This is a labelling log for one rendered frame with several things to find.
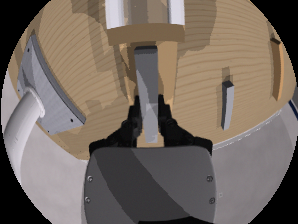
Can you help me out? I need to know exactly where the grey square stick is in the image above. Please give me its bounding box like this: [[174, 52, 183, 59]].
[[134, 45, 158, 143], [221, 80, 234, 131]]

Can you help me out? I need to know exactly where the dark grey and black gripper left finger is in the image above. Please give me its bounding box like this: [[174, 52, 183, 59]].
[[89, 95, 143, 156]]

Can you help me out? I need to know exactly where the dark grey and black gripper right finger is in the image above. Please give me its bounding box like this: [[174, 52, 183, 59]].
[[158, 94, 213, 156]]

